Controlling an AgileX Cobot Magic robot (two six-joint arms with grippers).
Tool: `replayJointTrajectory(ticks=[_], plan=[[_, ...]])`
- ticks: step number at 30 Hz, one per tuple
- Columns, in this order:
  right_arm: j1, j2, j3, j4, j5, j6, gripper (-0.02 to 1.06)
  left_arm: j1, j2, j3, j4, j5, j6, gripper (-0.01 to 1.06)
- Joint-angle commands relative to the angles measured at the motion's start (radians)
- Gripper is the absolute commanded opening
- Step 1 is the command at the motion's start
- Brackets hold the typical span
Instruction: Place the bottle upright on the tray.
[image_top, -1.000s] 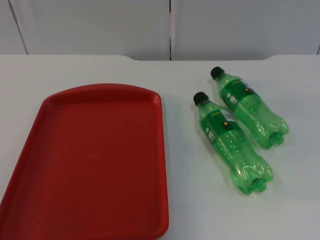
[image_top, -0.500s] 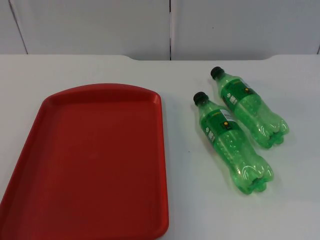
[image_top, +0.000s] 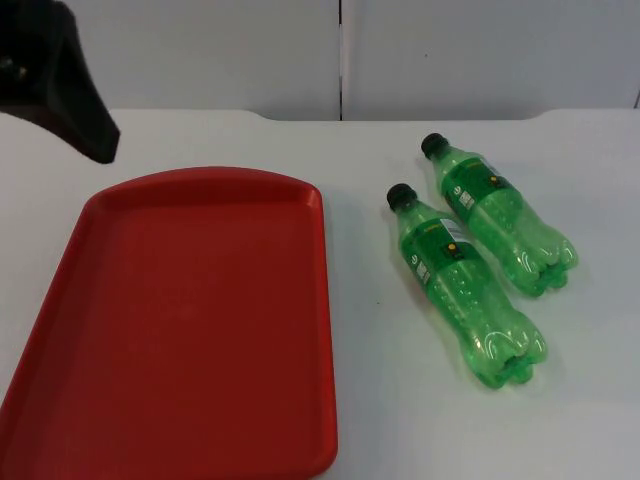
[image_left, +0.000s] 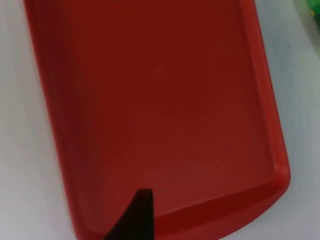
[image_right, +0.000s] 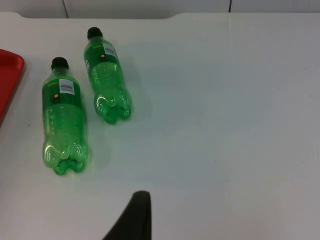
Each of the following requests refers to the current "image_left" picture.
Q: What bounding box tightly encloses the red plastic tray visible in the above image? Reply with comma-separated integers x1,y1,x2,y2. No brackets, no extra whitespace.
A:
23,0,292,240

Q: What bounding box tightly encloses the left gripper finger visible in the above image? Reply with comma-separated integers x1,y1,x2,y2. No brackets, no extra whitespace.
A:
101,188,154,240

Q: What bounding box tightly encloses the green plastic bottle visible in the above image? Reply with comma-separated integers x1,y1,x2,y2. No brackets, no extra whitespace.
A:
306,0,320,29

